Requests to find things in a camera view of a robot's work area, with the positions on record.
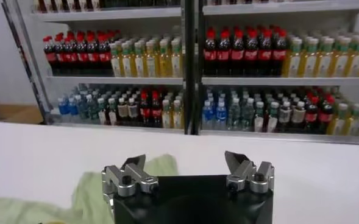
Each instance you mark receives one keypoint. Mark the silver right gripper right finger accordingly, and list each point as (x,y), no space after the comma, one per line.
(243,173)

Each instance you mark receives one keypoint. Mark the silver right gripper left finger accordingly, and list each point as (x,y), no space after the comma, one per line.
(118,179)

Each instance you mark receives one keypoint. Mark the light green polo shirt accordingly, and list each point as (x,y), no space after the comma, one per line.
(87,198)

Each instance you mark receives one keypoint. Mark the white cooler shelf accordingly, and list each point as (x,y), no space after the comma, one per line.
(273,137)
(289,81)
(289,7)
(106,14)
(115,80)
(121,129)

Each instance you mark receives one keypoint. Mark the small tea bottle white label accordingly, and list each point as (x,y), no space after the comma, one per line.
(259,117)
(272,117)
(112,112)
(102,111)

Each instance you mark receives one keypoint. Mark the small clear green water bottle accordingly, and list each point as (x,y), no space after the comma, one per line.
(92,108)
(234,114)
(248,115)
(82,108)

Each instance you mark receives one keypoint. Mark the small blue water bottle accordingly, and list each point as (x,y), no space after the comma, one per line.
(208,115)
(221,116)
(74,109)
(63,110)

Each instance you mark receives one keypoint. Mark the small dark drink bottle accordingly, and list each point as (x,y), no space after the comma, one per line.
(132,112)
(284,117)
(122,111)
(298,118)

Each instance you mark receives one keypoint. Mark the small cola bottle red cap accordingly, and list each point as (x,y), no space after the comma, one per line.
(311,116)
(144,109)
(156,109)
(325,116)

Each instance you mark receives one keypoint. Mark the small yellow drink bottle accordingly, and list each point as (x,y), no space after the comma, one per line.
(177,114)
(166,114)
(337,120)
(353,120)

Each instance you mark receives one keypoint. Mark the white beverage display cooler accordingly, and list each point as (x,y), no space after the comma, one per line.
(200,91)
(189,91)

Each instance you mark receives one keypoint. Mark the open brown cardboard box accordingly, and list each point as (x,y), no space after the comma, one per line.
(17,114)

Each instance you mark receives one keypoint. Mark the black-framed glass cooler door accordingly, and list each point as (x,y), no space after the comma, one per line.
(30,67)

